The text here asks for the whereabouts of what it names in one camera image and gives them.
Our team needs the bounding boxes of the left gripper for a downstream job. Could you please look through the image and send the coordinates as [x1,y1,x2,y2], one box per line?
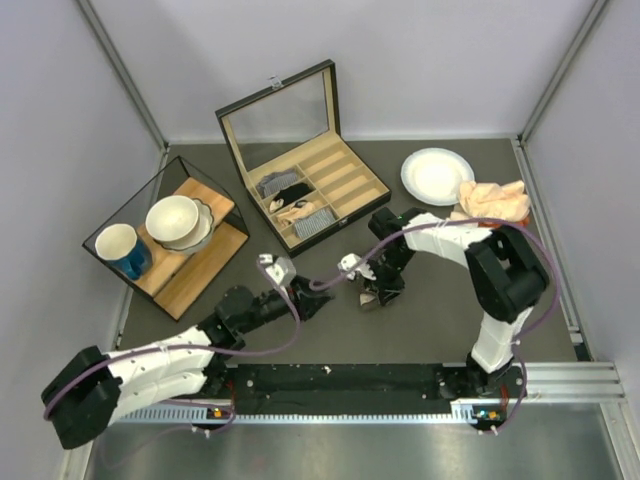
[238,275,335,334]

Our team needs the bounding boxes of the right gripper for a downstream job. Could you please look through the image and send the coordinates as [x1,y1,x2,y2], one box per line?
[360,249,417,308]

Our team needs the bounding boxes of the grey underwear white waistband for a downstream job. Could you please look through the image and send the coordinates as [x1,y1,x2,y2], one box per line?
[359,288,381,310]

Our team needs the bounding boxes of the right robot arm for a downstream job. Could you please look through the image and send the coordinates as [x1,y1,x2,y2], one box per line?
[359,208,550,396]

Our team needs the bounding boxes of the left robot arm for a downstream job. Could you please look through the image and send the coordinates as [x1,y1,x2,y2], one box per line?
[41,276,333,450]

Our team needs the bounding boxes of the grey striped rolled underwear front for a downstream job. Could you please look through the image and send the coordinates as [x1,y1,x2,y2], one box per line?
[293,207,335,240]

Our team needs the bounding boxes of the grey striped rolled underwear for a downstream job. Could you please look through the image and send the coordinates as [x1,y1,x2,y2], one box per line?
[293,207,335,240]
[256,168,300,198]

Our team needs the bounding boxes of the beige rolled underwear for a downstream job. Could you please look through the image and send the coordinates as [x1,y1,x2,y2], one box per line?
[269,198,317,227]

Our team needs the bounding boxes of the black rolled underwear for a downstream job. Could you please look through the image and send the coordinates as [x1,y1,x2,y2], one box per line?
[273,183,312,205]

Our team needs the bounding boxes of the grey striped rolled underwear back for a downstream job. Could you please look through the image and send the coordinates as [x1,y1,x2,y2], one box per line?
[256,168,300,198]

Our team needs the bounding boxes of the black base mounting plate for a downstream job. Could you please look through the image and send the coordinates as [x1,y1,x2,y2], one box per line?
[196,364,524,415]

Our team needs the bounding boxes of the white paper plate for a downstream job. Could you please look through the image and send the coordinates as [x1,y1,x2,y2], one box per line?
[400,148,475,207]

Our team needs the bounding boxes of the black compartment storage box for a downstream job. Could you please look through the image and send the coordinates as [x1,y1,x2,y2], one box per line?
[216,60,391,256]

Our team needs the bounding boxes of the scalloped grey dish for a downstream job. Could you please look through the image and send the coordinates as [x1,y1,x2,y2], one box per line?
[156,198,215,255]

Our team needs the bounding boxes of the peach cloth pile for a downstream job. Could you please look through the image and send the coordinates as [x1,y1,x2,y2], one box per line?
[449,180,531,222]

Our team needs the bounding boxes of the cream ceramic bowl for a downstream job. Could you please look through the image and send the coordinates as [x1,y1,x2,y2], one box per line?
[145,195,199,242]

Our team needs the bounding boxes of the blue white mug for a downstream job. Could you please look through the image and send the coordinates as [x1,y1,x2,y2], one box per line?
[95,223,152,281]

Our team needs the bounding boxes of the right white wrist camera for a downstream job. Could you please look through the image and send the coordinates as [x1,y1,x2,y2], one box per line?
[338,253,376,281]

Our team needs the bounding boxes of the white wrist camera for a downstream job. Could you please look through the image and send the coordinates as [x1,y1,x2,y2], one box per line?
[257,253,297,288]
[338,253,376,281]

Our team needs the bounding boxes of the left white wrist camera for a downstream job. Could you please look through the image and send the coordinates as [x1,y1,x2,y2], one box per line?
[257,253,297,288]

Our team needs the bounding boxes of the grey slotted cable duct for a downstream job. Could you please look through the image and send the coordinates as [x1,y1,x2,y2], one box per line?
[119,399,496,426]

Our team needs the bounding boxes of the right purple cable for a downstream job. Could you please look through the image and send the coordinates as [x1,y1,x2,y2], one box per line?
[308,215,559,436]

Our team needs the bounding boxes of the purple cable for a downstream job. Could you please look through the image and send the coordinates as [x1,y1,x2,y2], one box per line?
[308,215,559,436]
[41,259,304,471]

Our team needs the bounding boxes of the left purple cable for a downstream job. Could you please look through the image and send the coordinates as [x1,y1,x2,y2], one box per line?
[41,259,304,471]

